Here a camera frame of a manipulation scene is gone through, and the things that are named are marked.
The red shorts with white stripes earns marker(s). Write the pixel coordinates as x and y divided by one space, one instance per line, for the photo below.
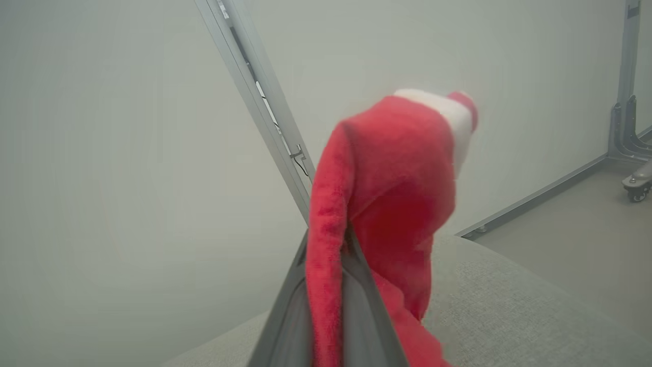
397 178

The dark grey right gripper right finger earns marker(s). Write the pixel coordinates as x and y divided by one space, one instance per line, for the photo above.
367 326

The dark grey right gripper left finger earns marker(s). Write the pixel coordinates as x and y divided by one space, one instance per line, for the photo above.
288 326

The grey partition post with bracket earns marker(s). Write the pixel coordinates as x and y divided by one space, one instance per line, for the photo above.
244 66

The grey caster wheel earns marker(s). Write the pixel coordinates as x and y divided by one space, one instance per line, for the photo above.
639 186

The grey partition post with gussets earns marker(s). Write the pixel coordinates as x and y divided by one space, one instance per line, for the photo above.
627 61

